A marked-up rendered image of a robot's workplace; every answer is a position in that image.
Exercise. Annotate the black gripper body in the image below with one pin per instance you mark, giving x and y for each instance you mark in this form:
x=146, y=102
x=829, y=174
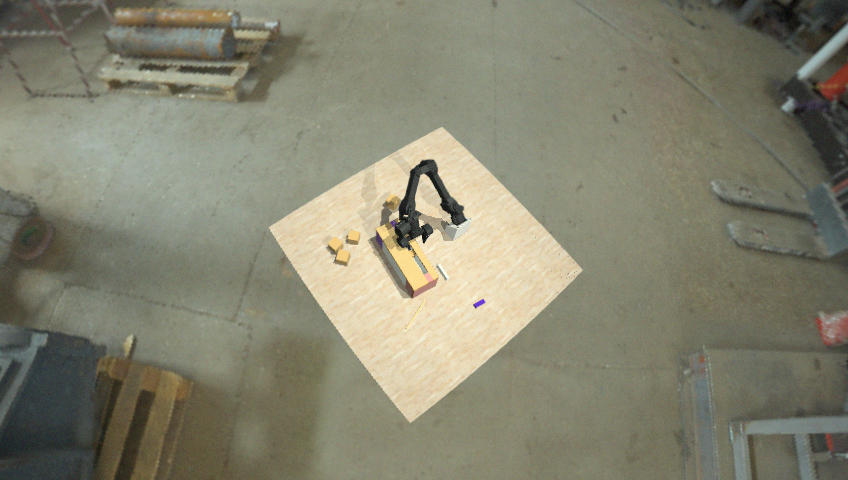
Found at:
x=414, y=233

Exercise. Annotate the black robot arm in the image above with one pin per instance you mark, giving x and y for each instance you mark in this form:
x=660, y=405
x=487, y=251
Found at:
x=407, y=206

